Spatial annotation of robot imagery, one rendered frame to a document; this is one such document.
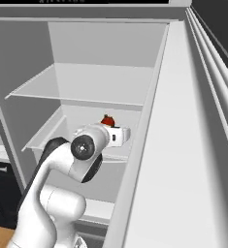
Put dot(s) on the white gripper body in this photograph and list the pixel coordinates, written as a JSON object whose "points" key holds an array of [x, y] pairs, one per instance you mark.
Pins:
{"points": [[125, 134]]}

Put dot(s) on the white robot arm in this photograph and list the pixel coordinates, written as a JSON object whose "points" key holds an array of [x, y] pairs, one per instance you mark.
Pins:
{"points": [[54, 180]]}

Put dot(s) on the red tomato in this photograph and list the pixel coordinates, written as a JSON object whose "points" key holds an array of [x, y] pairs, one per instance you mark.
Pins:
{"points": [[107, 120]]}

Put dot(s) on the grey fridge shelf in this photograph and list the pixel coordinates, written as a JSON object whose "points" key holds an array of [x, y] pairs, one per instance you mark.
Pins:
{"points": [[50, 132], [96, 84]]}

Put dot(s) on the grey fridge door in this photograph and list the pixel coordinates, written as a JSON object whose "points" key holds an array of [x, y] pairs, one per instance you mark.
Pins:
{"points": [[180, 161]]}

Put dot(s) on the grey open fridge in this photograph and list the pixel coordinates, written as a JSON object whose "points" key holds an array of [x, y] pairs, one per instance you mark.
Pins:
{"points": [[96, 45]]}

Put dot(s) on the dark cupboard drawer front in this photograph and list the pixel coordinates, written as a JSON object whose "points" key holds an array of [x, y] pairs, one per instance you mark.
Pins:
{"points": [[2, 193]]}

